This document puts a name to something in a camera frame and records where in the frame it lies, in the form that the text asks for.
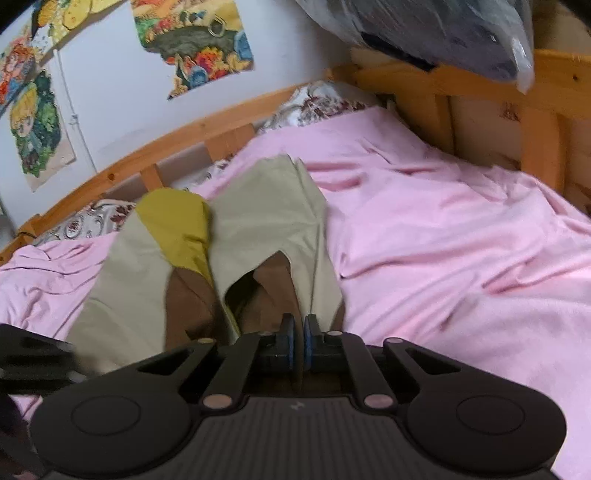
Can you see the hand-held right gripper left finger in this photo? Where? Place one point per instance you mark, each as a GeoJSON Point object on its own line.
{"type": "Point", "coordinates": [291, 337]}

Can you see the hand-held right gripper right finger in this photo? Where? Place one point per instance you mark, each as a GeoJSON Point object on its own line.
{"type": "Point", "coordinates": [308, 337]}

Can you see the beige olive brown hooded jacket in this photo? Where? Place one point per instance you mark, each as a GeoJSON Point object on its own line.
{"type": "Point", "coordinates": [258, 230]}

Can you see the clear plastic bag of clothes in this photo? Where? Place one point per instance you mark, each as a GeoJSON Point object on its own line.
{"type": "Point", "coordinates": [429, 27]}

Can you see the pink bed sheet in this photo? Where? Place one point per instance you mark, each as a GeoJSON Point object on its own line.
{"type": "Point", "coordinates": [438, 240]}

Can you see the floral patterned pillow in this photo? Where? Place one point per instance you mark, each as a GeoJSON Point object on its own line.
{"type": "Point", "coordinates": [318, 104]}

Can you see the blond cartoon figure wall poster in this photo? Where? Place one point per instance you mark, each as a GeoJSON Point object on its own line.
{"type": "Point", "coordinates": [39, 129]}

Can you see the white wall pipe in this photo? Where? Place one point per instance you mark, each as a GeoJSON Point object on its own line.
{"type": "Point", "coordinates": [76, 115]}

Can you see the red dress cartoon wall poster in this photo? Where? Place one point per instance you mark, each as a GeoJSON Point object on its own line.
{"type": "Point", "coordinates": [21, 69]}

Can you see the landscape drawing wall poster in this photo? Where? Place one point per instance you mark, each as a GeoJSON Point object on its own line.
{"type": "Point", "coordinates": [198, 46]}

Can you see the wooden bed frame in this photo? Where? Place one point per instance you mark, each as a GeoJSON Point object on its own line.
{"type": "Point", "coordinates": [498, 92]}

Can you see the yellow cartoon wall poster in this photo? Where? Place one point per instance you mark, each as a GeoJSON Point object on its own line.
{"type": "Point", "coordinates": [74, 16]}

